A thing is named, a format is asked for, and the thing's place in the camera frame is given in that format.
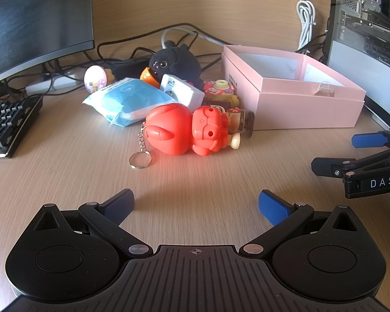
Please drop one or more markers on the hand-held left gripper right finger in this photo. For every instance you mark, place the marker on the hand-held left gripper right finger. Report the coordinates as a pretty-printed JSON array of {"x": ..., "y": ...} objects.
[{"x": 274, "y": 209}]

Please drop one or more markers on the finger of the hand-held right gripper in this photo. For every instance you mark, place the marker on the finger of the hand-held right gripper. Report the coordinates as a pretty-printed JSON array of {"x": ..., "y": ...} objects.
[
  {"x": 325, "y": 166},
  {"x": 367, "y": 140}
]

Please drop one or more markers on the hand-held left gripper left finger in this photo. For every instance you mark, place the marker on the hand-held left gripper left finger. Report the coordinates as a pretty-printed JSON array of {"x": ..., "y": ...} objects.
[{"x": 118, "y": 206}]

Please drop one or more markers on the pink cardboard box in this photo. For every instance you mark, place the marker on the pink cardboard box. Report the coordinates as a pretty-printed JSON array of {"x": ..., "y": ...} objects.
[{"x": 295, "y": 110}]

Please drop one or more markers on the small yellow toy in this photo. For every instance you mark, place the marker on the small yellow toy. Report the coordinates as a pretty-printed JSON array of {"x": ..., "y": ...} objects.
[{"x": 234, "y": 101}]

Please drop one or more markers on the yellow and pink toy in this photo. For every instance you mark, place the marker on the yellow and pink toy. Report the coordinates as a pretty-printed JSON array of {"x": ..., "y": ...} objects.
[{"x": 220, "y": 87}]

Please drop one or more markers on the white plug adapter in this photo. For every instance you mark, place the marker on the white plug adapter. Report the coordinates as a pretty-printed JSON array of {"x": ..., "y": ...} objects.
[{"x": 188, "y": 94}]

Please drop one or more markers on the orange toy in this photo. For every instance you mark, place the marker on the orange toy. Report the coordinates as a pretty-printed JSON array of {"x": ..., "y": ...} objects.
[{"x": 148, "y": 76}]

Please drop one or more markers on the black plush toy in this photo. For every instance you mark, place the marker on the black plush toy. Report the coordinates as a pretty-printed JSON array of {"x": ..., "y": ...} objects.
[{"x": 178, "y": 61}]

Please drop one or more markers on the wooden desktop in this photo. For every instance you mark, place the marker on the wooden desktop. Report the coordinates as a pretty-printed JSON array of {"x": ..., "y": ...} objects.
[{"x": 68, "y": 175}]

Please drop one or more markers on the computer case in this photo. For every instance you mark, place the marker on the computer case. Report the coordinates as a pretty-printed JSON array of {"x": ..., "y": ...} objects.
[{"x": 360, "y": 48}]

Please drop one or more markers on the wooden toy car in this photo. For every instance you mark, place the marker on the wooden toy car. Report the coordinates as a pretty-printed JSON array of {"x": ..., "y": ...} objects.
[{"x": 236, "y": 120}]

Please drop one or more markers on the blue tissue packet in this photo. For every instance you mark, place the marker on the blue tissue packet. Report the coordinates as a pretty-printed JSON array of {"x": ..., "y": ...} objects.
[{"x": 130, "y": 99}]

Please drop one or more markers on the pink round capsule toy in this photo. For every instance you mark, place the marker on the pink round capsule toy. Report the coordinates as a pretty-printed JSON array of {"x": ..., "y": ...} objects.
[{"x": 96, "y": 79}]

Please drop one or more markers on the black keyboard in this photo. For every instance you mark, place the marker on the black keyboard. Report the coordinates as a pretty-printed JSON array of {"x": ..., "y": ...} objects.
[{"x": 6, "y": 123}]

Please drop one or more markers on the black power adapter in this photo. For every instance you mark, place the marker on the black power adapter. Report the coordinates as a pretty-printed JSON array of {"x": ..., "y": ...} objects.
[{"x": 130, "y": 67}]

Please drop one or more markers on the white power strip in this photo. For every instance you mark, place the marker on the white power strip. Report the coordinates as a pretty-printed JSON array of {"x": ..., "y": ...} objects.
[{"x": 39, "y": 86}]

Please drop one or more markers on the black computer monitor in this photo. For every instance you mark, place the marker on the black computer monitor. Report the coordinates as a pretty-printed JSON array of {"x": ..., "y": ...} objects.
[{"x": 35, "y": 16}]

